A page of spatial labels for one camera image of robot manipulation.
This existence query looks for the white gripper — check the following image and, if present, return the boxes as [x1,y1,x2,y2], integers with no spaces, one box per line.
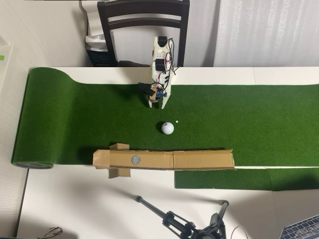
[149,71,179,110]

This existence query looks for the white golf ball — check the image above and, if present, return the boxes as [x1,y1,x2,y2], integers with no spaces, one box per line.
[161,121,174,135]

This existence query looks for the cardboard barrier with hole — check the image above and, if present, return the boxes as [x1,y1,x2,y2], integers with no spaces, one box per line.
[92,143,236,179]

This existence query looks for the dark blue white box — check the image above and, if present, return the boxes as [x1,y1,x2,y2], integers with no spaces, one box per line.
[85,34,118,68]

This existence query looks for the long green putting mat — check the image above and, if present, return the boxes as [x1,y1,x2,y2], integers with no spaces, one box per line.
[11,66,319,170]

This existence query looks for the dark brown wooden chair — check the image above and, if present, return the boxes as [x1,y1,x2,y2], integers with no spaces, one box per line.
[97,0,190,68]

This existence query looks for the white foam packaging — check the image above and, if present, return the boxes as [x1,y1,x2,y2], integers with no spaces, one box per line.
[79,0,107,37]

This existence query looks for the black tripod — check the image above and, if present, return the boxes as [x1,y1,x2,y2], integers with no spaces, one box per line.
[134,195,230,239]

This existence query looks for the translucent plastic storage box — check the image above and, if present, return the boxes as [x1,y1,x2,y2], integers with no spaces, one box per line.
[0,37,15,100]

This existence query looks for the wrist camera with cardboard mount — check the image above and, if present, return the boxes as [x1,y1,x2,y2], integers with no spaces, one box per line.
[149,86,167,102]

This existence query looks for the black red arm wires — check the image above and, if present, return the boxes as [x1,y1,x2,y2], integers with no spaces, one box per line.
[151,37,179,92]

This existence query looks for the thin white cable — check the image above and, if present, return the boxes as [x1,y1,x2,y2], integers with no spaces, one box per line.
[230,225,250,239]

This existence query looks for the thin black wire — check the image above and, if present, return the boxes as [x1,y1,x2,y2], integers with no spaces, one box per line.
[41,226,63,239]

